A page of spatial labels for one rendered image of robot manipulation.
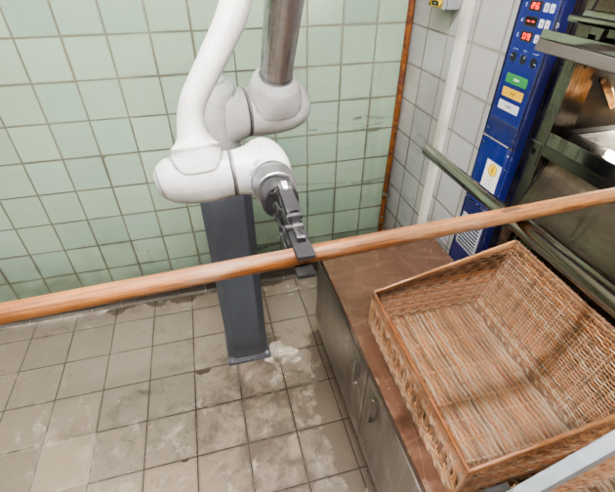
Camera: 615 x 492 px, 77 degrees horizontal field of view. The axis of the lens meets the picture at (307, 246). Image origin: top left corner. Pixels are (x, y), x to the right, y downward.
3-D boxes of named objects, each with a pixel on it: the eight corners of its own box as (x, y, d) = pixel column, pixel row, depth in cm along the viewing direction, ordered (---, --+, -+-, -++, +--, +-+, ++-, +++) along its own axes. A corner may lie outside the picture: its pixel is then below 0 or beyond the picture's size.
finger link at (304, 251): (305, 232, 66) (305, 229, 66) (316, 258, 61) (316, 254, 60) (287, 235, 66) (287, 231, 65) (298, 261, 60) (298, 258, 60)
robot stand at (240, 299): (225, 333, 201) (188, 151, 140) (264, 325, 205) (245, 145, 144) (228, 366, 185) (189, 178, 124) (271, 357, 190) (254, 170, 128)
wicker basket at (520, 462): (492, 298, 140) (516, 236, 124) (627, 456, 97) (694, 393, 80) (364, 322, 132) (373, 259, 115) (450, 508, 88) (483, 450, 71)
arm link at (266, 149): (297, 197, 88) (239, 207, 86) (282, 167, 100) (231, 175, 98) (294, 152, 82) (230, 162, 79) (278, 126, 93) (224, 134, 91)
